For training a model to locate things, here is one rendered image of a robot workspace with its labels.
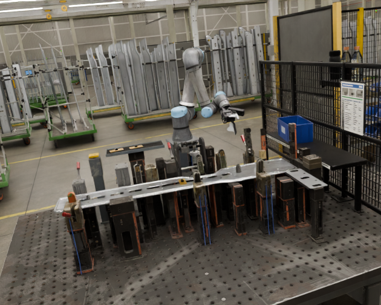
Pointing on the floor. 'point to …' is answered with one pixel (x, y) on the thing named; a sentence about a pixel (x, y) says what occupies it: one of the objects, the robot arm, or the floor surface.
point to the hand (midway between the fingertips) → (237, 127)
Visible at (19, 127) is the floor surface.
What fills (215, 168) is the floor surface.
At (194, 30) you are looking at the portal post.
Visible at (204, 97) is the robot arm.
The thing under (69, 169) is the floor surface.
